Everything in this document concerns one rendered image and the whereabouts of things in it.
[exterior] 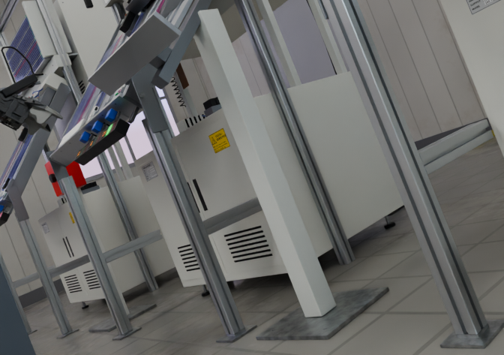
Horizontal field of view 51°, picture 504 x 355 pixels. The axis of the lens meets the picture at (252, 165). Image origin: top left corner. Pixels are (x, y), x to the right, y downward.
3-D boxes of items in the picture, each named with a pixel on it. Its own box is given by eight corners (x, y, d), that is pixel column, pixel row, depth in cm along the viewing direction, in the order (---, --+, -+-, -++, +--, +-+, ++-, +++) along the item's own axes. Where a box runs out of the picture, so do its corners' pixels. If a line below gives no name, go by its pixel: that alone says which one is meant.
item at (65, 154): (141, 109, 148) (118, 95, 145) (67, 166, 199) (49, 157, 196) (142, 105, 149) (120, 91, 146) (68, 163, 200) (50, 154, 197)
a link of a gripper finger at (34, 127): (37, 142, 168) (16, 126, 161) (45, 127, 171) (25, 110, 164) (43, 142, 167) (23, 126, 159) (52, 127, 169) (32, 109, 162)
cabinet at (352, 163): (300, 290, 163) (226, 104, 164) (188, 301, 217) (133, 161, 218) (411, 218, 205) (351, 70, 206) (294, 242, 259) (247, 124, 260)
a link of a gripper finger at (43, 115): (55, 131, 157) (26, 122, 157) (64, 115, 160) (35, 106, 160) (53, 125, 154) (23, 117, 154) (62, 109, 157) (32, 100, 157)
